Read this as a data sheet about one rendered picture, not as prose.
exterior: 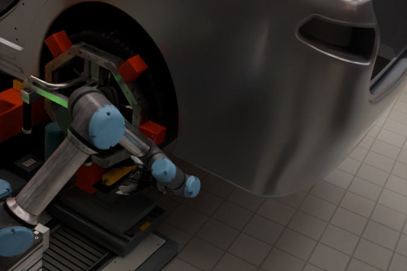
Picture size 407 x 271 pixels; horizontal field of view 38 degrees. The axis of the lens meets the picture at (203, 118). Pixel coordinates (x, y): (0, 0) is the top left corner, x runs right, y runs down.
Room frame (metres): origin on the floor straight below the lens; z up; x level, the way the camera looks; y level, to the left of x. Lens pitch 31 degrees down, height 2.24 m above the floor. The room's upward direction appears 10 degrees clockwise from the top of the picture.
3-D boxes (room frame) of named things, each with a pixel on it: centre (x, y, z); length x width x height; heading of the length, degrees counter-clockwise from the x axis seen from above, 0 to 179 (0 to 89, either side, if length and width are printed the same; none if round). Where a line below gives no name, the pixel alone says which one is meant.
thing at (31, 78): (2.22, 0.63, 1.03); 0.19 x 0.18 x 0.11; 153
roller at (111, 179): (2.32, 0.34, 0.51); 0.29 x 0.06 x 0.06; 153
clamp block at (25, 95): (2.18, 0.73, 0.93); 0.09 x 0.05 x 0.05; 153
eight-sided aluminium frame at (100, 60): (2.28, 0.49, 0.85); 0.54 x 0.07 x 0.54; 63
